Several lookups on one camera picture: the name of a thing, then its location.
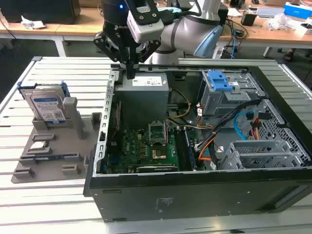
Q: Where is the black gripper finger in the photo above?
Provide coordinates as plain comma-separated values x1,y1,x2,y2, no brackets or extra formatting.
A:
133,39,162,80
94,31,134,80

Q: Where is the hard disk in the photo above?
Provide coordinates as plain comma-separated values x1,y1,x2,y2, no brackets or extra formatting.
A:
17,79,72,127

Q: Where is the grey disk bay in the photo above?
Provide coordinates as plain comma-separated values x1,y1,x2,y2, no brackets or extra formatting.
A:
223,140,305,170

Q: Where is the brown cardboard box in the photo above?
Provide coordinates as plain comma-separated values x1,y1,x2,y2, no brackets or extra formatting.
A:
79,0,102,7

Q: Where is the wooden desk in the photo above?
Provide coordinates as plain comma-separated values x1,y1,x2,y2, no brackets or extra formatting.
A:
0,7,68,58
56,6,312,58

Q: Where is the grey power supply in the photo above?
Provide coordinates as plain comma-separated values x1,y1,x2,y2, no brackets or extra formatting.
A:
114,72,169,122

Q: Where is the metal socket cover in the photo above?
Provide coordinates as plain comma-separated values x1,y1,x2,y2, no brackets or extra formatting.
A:
148,120,169,147

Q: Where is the large black box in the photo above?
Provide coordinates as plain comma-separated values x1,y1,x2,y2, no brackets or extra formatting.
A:
0,0,81,24

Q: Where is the locking lever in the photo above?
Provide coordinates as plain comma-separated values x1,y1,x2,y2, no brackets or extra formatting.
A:
164,119,170,146

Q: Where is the crumpled white paper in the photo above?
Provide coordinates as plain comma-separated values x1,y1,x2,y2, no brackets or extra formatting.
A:
20,16,46,31

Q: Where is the grey drive cage blue latch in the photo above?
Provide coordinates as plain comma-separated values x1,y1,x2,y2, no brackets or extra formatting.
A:
196,69,268,117

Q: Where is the green motherboard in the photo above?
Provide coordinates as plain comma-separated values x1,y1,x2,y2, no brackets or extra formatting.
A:
107,119,198,174

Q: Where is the CPU socket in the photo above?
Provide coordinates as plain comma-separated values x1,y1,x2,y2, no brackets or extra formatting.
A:
151,146,168,161

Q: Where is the black RAM slot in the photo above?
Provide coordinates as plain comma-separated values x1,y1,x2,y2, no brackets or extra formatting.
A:
175,129,186,171

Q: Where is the installed RAM stick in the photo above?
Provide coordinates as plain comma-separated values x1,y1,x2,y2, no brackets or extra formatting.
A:
183,128,197,171

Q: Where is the small black cube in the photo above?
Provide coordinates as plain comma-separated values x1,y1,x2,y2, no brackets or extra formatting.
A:
241,12,257,26

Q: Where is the grey parts rack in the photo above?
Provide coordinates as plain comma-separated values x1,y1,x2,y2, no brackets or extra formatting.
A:
11,97,103,184

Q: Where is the black graphics card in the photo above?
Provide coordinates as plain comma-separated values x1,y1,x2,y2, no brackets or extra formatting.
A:
128,165,178,173

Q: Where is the silver CPU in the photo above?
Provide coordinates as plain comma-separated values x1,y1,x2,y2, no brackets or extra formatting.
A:
28,140,49,151

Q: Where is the blue RAM stick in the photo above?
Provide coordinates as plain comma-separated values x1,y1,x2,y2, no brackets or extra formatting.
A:
20,153,76,163

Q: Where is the clear plastic bag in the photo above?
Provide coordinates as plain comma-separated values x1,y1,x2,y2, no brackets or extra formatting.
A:
265,13,293,31

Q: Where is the black PC case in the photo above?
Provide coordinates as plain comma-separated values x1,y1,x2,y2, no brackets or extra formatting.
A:
83,63,312,224

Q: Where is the blue cardboard box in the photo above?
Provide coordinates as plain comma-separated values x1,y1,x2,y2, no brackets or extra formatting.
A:
284,1,312,17

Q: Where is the white flat box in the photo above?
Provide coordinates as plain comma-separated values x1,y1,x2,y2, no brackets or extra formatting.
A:
291,19,312,35

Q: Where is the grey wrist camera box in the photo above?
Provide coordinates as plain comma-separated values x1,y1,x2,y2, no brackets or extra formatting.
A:
126,0,164,44

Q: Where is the yellow wire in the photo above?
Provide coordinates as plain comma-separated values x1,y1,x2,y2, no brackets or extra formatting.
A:
167,88,192,119

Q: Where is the hanging blue cable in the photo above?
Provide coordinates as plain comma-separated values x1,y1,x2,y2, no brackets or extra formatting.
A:
232,29,239,59

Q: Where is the black cable bundle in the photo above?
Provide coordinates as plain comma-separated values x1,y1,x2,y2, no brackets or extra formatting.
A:
195,98,266,151

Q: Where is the blue wire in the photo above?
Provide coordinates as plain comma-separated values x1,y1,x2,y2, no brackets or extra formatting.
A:
233,111,250,141

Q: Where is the red orange power wire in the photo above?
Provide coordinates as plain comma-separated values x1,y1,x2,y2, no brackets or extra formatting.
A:
249,116,263,140

